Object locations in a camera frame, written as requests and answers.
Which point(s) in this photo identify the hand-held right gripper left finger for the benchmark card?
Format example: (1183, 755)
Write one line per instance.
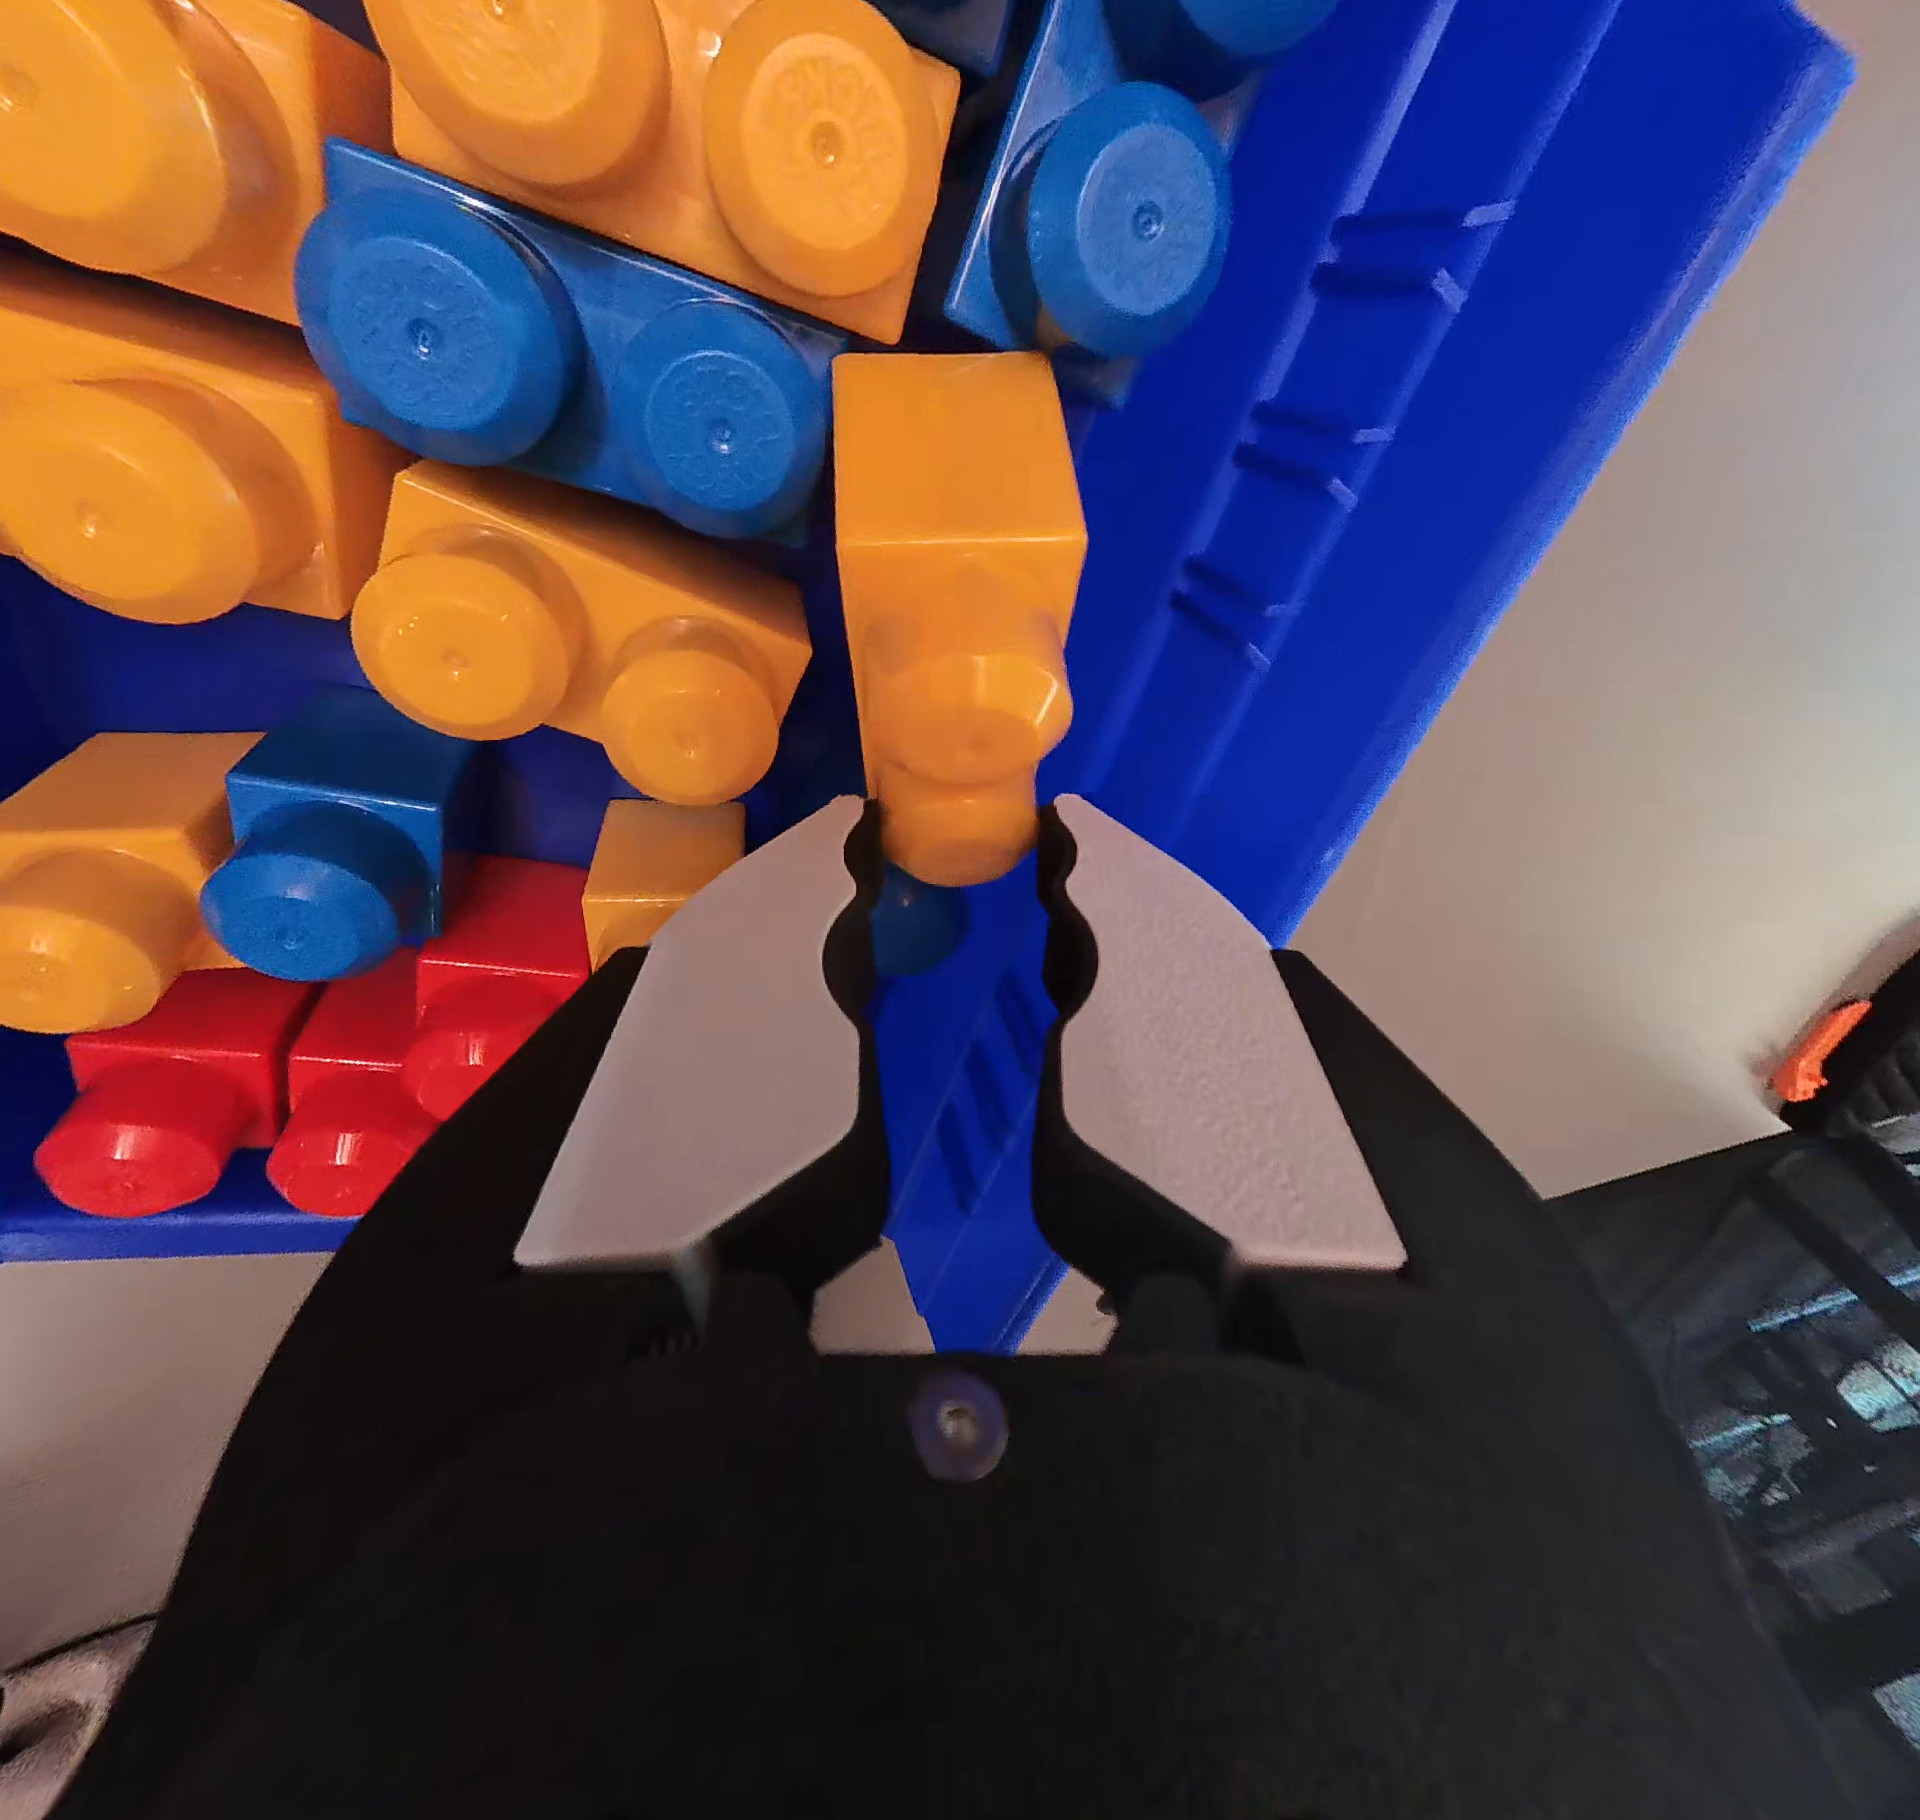
(720, 1084)

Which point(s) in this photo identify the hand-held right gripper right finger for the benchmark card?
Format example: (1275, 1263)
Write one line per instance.
(1215, 1100)

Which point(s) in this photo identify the orange mega block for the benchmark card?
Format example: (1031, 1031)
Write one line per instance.
(961, 471)

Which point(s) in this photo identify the blue plastic bin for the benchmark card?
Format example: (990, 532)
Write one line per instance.
(1427, 276)

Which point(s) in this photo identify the cluster of mega blocks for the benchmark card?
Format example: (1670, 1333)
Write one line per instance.
(600, 81)

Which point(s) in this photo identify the small orange tool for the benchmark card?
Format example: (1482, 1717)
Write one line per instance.
(1811, 1057)

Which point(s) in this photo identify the grey sweatshirt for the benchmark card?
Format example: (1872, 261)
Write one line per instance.
(54, 1722)

